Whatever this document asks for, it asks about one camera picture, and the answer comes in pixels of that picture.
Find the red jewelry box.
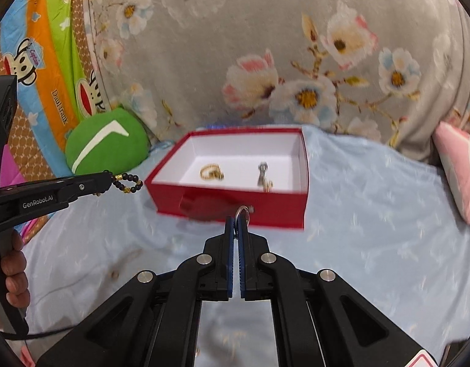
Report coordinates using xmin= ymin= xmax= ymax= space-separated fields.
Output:
xmin=145 ymin=127 xmax=310 ymax=229

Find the pink white pillow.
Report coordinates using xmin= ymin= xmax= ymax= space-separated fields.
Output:
xmin=432 ymin=122 xmax=470 ymax=224

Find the colourful monkey cartoon quilt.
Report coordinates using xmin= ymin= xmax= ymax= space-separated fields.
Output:
xmin=0 ymin=0 xmax=110 ymax=245

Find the gold chain with watch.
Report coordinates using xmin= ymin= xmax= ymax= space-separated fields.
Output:
xmin=198 ymin=163 xmax=225 ymax=182

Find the person left hand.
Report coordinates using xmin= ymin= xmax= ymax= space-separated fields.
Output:
xmin=1 ymin=230 xmax=30 ymax=309

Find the black cable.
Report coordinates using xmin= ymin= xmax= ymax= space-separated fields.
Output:
xmin=0 ymin=324 xmax=83 ymax=342

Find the silver clip pearl tassel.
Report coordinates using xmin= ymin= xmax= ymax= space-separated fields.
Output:
xmin=257 ymin=161 xmax=273 ymax=192

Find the silver ring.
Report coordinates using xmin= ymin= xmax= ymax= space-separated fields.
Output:
xmin=235 ymin=205 xmax=254 ymax=225

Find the black gold bead bracelet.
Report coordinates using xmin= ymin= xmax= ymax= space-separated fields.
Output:
xmin=103 ymin=170 xmax=145 ymax=195

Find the grey floral blanket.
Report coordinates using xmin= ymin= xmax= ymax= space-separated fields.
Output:
xmin=84 ymin=0 xmax=470 ymax=162

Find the green round cushion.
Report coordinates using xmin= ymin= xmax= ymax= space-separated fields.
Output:
xmin=65 ymin=108 xmax=150 ymax=175

